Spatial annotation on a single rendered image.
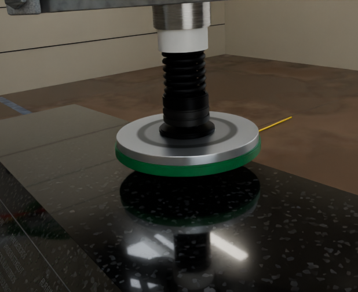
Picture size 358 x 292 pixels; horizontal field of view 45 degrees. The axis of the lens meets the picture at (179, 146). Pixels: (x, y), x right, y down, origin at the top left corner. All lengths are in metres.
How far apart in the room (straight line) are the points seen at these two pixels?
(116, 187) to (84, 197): 0.05
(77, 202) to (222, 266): 0.23
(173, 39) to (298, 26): 5.89
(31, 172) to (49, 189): 0.08
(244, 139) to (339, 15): 5.51
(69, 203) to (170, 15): 0.28
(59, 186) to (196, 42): 0.28
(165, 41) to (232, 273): 0.32
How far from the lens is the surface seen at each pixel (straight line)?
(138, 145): 0.60
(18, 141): 0.87
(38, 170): 0.71
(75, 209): 0.57
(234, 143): 0.59
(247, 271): 0.44
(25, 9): 0.64
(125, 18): 6.25
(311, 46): 6.34
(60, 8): 0.63
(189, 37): 0.58
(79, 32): 5.92
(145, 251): 0.47
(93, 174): 0.66
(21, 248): 0.59
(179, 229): 0.50
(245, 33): 7.11
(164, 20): 0.58
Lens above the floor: 1.13
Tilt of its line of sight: 21 degrees down
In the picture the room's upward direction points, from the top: 3 degrees counter-clockwise
